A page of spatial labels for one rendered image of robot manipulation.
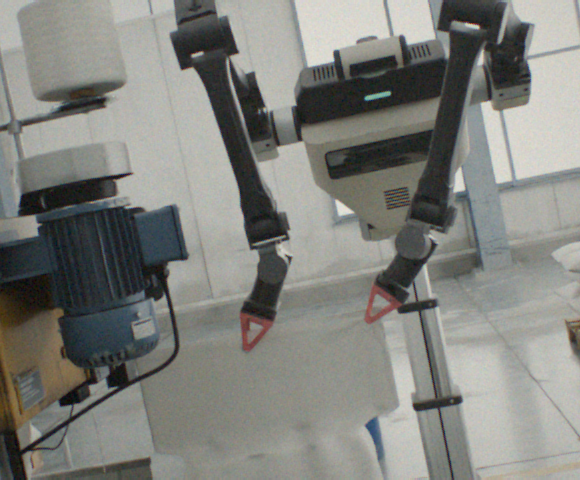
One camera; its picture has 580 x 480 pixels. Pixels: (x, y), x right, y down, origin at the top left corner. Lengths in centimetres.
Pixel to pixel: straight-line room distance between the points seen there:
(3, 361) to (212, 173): 856
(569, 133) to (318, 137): 798
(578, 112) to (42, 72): 871
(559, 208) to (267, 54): 368
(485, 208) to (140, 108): 404
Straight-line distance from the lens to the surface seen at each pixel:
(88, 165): 129
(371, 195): 207
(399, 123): 196
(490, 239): 928
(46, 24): 149
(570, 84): 989
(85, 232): 131
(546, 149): 980
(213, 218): 981
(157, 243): 134
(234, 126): 155
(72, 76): 146
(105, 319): 131
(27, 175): 133
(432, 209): 162
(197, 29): 151
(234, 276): 982
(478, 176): 924
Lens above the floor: 128
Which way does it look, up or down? 3 degrees down
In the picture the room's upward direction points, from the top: 12 degrees counter-clockwise
